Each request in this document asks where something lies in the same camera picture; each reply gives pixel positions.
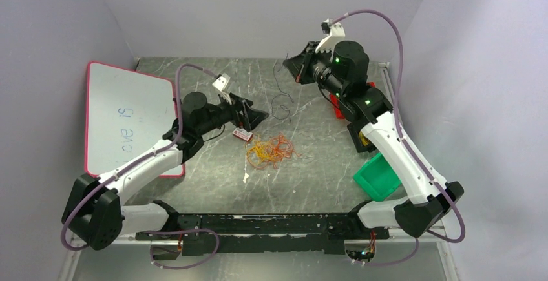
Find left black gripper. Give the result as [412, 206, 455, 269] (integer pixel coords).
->
[197, 90, 269, 136]

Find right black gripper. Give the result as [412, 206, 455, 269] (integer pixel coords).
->
[284, 41, 346, 99]

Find orange yellow cables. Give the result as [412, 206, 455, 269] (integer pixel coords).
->
[244, 132, 302, 171]

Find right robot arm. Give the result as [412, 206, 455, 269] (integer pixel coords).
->
[282, 41, 464, 238]

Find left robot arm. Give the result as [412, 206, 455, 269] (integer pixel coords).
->
[61, 92, 269, 251]

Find small red white box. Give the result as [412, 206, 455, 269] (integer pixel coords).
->
[232, 127, 253, 142]

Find red plastic bin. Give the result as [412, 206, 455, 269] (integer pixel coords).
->
[328, 82, 376, 121]

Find black plastic bin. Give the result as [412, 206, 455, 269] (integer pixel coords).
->
[347, 118, 375, 153]

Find white board pink rim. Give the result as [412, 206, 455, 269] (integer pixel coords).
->
[85, 61, 176, 176]

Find green plastic bin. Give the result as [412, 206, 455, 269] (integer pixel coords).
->
[353, 152, 401, 202]

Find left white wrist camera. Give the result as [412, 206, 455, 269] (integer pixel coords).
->
[212, 74, 232, 104]

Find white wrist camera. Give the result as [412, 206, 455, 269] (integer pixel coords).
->
[212, 74, 232, 104]
[315, 19, 346, 54]

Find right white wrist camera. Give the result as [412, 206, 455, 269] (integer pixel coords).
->
[315, 19, 346, 54]

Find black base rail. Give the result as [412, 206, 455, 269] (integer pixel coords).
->
[135, 212, 389, 256]

